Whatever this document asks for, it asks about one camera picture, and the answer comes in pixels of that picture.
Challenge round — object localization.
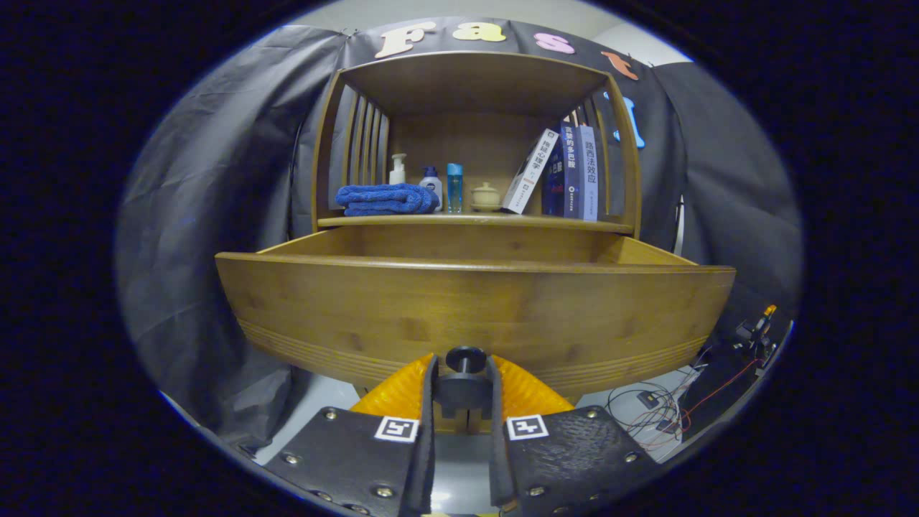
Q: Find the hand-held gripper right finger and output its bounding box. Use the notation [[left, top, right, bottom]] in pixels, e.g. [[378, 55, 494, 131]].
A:
[[487, 355, 665, 514]]

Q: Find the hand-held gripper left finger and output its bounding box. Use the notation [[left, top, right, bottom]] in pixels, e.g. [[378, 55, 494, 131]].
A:
[[262, 353, 439, 517]]

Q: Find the wooden drawer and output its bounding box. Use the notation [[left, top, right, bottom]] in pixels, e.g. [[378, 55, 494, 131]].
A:
[[215, 225, 737, 419]]

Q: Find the wooden countertop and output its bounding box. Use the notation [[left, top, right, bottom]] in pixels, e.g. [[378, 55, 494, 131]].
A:
[[317, 210, 634, 234]]

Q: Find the wooden cabinet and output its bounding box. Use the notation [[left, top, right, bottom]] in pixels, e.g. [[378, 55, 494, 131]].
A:
[[310, 50, 643, 406]]

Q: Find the blue folded towel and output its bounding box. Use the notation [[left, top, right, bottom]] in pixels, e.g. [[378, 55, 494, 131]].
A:
[[335, 183, 440, 217]]

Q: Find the cream lidded tea cup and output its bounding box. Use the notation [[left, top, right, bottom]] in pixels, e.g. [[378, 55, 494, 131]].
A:
[[470, 182, 503, 213]]

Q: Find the clear blue bottle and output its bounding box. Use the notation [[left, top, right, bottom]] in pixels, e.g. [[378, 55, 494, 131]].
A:
[[446, 163, 465, 214]]

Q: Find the white bottle with blue cap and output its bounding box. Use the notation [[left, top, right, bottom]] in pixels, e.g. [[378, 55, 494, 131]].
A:
[[420, 166, 444, 213]]

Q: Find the white book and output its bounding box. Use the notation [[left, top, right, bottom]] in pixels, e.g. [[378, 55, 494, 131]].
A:
[[501, 129, 559, 215]]

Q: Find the black and orange device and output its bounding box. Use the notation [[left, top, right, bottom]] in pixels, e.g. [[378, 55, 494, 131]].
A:
[[734, 304, 780, 360]]

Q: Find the dark blue book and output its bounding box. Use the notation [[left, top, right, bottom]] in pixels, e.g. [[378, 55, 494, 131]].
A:
[[542, 122, 579, 219]]

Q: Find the pale blue book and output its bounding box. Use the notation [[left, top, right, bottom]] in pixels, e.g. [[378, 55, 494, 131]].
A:
[[574, 126, 600, 221]]

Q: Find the black backdrop cloth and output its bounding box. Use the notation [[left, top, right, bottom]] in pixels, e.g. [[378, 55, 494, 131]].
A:
[[115, 18, 805, 453]]

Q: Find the tangle of black cables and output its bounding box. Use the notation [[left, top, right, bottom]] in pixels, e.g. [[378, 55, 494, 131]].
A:
[[607, 381, 690, 452]]

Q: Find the red cable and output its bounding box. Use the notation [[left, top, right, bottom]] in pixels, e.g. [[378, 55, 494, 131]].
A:
[[682, 359, 760, 432]]

